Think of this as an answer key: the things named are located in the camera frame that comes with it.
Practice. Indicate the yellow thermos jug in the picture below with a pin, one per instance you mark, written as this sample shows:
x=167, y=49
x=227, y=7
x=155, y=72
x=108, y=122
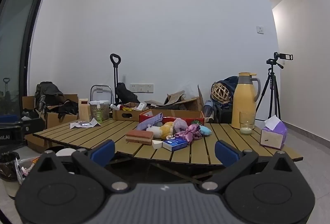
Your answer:
x=243, y=103

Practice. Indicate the yellow and white plush toy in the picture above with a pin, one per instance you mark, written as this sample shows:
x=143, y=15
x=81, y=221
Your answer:
x=165, y=131

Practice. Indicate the silver foil packet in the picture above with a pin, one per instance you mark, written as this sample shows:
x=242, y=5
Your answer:
x=84, y=123

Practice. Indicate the white wall socket strip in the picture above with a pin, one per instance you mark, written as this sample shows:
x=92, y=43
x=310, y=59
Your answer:
x=141, y=88

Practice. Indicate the sliding glass door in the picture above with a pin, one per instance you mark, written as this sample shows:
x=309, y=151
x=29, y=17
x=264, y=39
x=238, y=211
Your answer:
x=18, y=41

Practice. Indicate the clear container with white lid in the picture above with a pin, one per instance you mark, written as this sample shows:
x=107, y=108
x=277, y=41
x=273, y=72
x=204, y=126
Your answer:
x=105, y=110

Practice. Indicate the dark blue cloth bag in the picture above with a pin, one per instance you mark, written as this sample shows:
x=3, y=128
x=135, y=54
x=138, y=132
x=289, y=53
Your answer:
x=232, y=82

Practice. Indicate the purple satin bow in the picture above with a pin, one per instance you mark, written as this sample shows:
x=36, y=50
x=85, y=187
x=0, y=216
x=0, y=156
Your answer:
x=189, y=133

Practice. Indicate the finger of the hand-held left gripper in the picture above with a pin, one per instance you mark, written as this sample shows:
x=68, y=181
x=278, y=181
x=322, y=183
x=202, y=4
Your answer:
x=9, y=118

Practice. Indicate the white paper sheet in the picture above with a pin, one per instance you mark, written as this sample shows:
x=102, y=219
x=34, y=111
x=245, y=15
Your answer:
x=74, y=125

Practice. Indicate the black tripod with camera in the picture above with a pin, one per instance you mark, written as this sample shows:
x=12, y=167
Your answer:
x=273, y=90

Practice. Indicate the wicker ball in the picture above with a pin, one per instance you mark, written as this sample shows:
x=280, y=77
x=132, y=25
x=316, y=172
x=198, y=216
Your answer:
x=220, y=94

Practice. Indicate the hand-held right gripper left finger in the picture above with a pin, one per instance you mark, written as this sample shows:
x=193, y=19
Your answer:
x=103, y=151

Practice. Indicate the clear plastic bag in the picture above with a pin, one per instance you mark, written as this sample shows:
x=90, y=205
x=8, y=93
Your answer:
x=24, y=168

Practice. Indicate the large open cardboard box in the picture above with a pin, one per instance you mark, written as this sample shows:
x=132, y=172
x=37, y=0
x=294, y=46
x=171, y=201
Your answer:
x=192, y=104

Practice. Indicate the cardboard box with clothes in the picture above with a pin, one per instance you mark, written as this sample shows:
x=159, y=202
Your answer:
x=58, y=119

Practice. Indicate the beige felt cloth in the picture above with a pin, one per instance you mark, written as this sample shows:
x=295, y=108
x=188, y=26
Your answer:
x=175, y=97

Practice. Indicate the green spray bottle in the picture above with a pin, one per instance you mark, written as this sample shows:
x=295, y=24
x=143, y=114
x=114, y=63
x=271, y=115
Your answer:
x=99, y=114

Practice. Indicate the purple tissue pack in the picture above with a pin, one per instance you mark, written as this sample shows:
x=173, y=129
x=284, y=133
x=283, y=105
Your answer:
x=273, y=136

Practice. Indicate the glass cup with candle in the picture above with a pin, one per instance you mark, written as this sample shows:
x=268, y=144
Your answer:
x=247, y=123

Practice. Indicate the beige wooden carton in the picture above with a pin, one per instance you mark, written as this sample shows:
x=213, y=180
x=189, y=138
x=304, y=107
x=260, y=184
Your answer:
x=84, y=110

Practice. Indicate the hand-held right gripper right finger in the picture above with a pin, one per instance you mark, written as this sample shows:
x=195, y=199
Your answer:
x=226, y=153

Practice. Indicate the black case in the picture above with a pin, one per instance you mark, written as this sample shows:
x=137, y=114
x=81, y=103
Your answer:
x=223, y=115

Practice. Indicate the light blue plush toy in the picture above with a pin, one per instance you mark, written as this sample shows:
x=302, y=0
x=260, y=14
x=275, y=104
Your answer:
x=205, y=130

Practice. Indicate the red cardboard box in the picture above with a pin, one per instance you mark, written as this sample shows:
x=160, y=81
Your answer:
x=180, y=119

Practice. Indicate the white bin with dark liner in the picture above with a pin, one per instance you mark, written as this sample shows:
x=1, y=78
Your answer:
x=9, y=167

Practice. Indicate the white metal frame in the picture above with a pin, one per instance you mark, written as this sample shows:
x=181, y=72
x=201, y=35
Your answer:
x=101, y=88

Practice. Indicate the black bag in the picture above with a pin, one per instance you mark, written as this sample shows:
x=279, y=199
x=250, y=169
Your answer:
x=126, y=95

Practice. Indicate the brown cardboard tray box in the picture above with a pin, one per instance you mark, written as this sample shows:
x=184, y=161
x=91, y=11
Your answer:
x=126, y=115

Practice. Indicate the white wall switch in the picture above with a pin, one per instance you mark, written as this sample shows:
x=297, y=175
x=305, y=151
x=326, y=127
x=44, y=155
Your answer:
x=260, y=29

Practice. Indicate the small blue packet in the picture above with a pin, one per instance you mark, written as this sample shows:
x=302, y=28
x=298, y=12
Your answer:
x=175, y=144

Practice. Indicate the olive backpack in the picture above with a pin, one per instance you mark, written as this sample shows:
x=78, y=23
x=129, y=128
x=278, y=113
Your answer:
x=47, y=92

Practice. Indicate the blue water bottle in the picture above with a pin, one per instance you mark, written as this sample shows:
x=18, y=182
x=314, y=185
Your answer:
x=208, y=109

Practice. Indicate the brown sponge block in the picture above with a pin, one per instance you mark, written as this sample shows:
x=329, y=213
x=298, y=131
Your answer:
x=139, y=137

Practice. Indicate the purple towel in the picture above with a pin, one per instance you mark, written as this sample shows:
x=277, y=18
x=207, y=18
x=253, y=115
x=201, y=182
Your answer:
x=150, y=121

